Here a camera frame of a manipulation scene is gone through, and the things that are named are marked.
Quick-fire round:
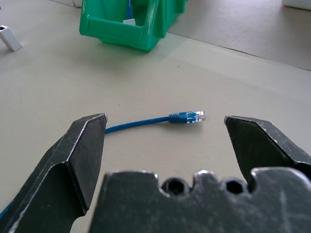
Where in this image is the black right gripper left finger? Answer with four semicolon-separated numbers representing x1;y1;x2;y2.
0;113;109;233

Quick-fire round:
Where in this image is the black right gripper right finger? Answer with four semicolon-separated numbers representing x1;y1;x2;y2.
223;115;311;189

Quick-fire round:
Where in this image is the white block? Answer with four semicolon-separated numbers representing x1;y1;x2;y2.
0;25;23;52

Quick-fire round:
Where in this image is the green plastic storage bin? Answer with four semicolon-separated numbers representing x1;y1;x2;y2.
79;0;188;53

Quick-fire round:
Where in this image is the blue ethernet cable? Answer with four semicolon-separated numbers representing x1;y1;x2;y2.
0;110;207;219

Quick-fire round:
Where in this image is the blue cable in bin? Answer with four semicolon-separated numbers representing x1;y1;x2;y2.
126;0;134;19

